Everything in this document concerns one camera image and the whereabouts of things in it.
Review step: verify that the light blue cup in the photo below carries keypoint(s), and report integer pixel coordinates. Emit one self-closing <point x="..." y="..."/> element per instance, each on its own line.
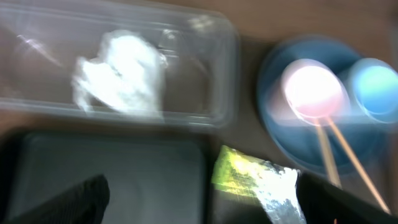
<point x="373" y="86"/>

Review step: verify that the crumpled white paper napkin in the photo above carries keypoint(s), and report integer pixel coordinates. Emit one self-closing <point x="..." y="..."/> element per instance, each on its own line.
<point x="127" y="76"/>

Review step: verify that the pink cup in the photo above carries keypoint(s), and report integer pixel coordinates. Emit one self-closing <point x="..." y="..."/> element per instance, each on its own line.
<point x="307" y="93"/>

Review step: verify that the clear plastic bin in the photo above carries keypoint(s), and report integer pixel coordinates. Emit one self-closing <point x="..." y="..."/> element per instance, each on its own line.
<point x="41" y="41"/>

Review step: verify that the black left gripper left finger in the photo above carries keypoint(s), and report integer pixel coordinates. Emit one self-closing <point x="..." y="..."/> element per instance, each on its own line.
<point x="84" y="203"/>

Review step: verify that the black plastic bin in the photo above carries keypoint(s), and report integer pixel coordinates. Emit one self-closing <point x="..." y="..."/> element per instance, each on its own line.
<point x="150" y="179"/>

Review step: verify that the green foil snack wrapper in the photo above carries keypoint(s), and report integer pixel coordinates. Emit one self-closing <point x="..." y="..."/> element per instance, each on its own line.
<point x="259" y="182"/>

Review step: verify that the wooden chopstick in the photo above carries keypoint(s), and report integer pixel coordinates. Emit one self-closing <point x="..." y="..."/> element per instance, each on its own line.
<point x="358" y="166"/>
<point x="327" y="155"/>

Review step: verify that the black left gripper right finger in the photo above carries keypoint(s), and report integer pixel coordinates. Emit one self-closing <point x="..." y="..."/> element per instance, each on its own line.
<point x="323" y="203"/>

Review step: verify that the dark blue plate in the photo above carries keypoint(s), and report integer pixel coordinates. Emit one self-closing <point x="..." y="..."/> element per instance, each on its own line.
<point x="364" y="130"/>

